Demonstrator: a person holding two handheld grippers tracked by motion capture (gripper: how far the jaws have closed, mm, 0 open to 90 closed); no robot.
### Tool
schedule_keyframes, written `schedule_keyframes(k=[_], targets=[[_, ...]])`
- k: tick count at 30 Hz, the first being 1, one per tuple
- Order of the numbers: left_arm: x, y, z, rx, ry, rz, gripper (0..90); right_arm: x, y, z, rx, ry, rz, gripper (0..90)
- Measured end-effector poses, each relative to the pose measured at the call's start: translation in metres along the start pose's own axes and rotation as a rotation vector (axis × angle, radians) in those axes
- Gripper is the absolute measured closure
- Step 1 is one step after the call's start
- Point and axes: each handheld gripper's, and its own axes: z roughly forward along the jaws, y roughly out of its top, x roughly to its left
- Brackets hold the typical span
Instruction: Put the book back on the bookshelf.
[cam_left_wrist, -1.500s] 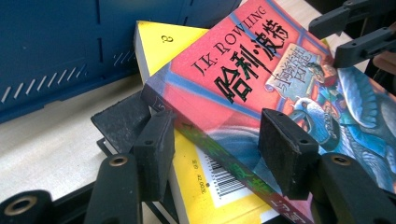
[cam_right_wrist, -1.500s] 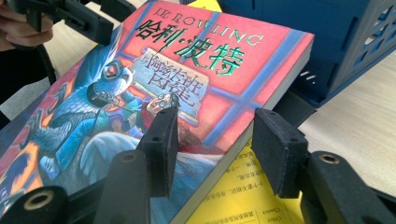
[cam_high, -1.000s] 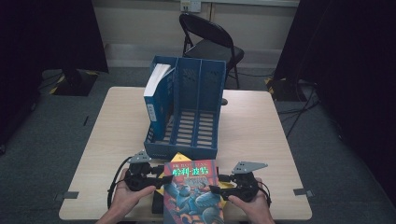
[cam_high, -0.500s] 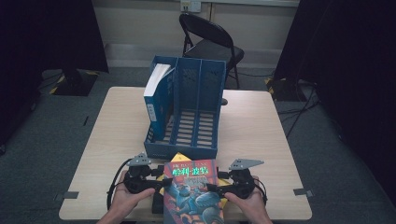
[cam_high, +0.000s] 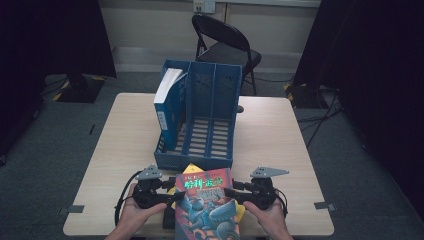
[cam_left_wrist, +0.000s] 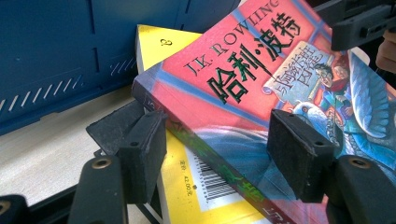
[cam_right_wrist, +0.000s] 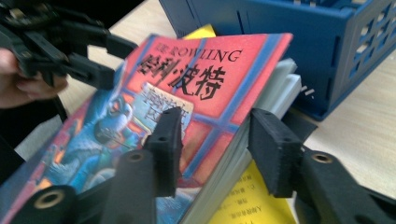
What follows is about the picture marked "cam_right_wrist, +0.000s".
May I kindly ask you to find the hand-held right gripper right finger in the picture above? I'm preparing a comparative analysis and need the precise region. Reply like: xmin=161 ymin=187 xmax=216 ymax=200
xmin=247 ymin=107 xmax=387 ymax=224

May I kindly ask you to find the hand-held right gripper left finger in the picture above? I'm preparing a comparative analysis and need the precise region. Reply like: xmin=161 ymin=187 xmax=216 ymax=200
xmin=101 ymin=106 xmax=185 ymax=224

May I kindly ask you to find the yellow book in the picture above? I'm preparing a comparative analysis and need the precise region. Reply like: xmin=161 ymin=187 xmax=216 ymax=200
xmin=183 ymin=23 xmax=297 ymax=224

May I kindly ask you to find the red book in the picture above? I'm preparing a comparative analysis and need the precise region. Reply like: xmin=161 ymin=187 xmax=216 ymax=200
xmin=0 ymin=32 xmax=303 ymax=224

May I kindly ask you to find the blue plastic file rack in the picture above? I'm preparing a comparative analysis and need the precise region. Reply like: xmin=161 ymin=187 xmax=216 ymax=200
xmin=158 ymin=0 xmax=396 ymax=122

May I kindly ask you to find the left hand-held gripper cable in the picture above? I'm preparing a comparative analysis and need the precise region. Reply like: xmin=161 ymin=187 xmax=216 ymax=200
xmin=50 ymin=96 xmax=69 ymax=124

